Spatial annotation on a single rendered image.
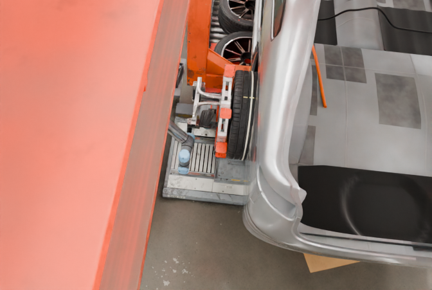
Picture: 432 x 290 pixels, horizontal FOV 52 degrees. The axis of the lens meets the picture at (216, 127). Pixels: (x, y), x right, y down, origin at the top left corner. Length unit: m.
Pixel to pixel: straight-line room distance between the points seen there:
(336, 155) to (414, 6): 2.01
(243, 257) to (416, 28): 2.54
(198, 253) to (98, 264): 3.38
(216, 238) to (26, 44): 3.38
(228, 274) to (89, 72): 3.32
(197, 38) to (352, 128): 1.31
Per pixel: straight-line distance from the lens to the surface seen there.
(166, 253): 3.69
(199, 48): 3.46
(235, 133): 2.97
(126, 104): 0.37
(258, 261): 3.71
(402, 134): 3.35
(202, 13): 3.21
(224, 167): 3.74
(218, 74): 3.70
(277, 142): 2.22
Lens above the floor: 3.52
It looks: 57 degrees down
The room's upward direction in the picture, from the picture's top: 7 degrees clockwise
